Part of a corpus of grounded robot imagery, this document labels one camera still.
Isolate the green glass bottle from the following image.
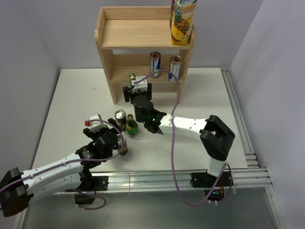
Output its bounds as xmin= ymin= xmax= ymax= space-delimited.
xmin=129 ymin=73 xmax=136 ymax=87
xmin=126 ymin=114 xmax=139 ymax=137

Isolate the black can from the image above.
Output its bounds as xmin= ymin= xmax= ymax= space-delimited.
xmin=114 ymin=109 xmax=127 ymax=131
xmin=117 ymin=136 xmax=128 ymax=156

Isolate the silver red-top can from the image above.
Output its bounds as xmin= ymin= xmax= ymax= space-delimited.
xmin=168 ymin=55 xmax=182 ymax=82
xmin=150 ymin=52 xmax=161 ymax=79

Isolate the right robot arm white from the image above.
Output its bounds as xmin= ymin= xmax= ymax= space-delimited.
xmin=123 ymin=83 xmax=235 ymax=186

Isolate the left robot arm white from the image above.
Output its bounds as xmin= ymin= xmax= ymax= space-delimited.
xmin=0 ymin=118 xmax=122 ymax=217

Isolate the wooden two-tier shelf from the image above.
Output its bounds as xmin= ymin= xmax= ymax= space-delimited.
xmin=94 ymin=6 xmax=195 ymax=104

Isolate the pineapple juice carton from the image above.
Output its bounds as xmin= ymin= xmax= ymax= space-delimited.
xmin=170 ymin=0 xmax=197 ymax=46

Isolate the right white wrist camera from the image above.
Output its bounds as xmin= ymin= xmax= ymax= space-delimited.
xmin=131 ymin=76 xmax=148 ymax=94

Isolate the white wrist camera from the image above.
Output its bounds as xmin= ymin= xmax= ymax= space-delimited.
xmin=85 ymin=114 xmax=106 ymax=132
xmin=131 ymin=76 xmax=148 ymax=94

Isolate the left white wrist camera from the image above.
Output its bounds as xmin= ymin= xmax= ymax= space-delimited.
xmin=85 ymin=114 xmax=106 ymax=132

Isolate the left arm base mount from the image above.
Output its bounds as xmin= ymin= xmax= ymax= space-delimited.
xmin=74 ymin=176 xmax=109 ymax=206

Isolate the front aluminium rail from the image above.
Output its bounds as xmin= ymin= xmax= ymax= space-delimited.
xmin=26 ymin=168 xmax=272 ymax=194

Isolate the aluminium rail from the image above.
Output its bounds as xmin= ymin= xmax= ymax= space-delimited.
xmin=26 ymin=168 xmax=272 ymax=194
xmin=220 ymin=68 xmax=260 ymax=169

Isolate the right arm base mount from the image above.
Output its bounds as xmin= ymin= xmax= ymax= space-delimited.
xmin=190 ymin=172 xmax=234 ymax=203

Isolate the right side aluminium rail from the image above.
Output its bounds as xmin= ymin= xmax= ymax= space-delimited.
xmin=220 ymin=68 xmax=260 ymax=169

